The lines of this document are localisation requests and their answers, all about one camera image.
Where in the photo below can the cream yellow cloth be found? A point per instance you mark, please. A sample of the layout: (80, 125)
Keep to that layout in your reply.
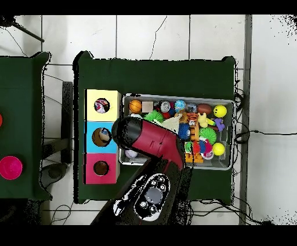
(172, 124)

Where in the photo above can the globe print ball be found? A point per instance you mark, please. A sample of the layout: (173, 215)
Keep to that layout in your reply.
(179, 105)

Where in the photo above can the small wooden cube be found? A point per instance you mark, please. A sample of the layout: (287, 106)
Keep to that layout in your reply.
(147, 106)

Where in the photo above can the green fuzzy toy with eyes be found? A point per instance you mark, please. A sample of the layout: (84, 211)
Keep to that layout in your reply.
(153, 116)

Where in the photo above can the wooden box with three holes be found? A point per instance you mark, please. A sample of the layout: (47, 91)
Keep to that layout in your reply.
(92, 134)

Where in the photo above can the blue spiky ball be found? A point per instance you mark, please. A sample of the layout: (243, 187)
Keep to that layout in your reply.
(184, 132)

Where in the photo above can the yellow smiley ball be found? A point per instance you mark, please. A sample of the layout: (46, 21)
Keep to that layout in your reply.
(220, 111)

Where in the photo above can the plain yellow ball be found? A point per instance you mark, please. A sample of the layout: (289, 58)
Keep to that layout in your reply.
(218, 149)

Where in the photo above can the pink disc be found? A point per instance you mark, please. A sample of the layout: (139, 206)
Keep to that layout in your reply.
(10, 168)

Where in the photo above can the green spiky ball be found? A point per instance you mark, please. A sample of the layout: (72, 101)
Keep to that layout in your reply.
(208, 135)

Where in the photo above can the side table with green cloth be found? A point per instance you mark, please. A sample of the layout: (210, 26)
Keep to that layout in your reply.
(23, 116)

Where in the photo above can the clear mesh bin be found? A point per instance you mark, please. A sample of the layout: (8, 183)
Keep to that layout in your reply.
(227, 162)

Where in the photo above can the black tripod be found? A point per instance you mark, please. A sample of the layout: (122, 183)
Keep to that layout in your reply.
(7, 21)

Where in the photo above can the small orange basketball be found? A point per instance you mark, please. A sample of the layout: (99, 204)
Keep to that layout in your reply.
(135, 106)

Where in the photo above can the silver can with open top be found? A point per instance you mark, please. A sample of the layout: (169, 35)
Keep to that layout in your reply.
(164, 106)

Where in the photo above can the red disc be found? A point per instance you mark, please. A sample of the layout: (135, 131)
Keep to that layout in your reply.
(1, 120)

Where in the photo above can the colourful polka dot cloth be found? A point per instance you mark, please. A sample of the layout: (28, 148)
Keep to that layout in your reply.
(102, 106)

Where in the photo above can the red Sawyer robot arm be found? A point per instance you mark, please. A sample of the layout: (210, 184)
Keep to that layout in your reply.
(153, 139)

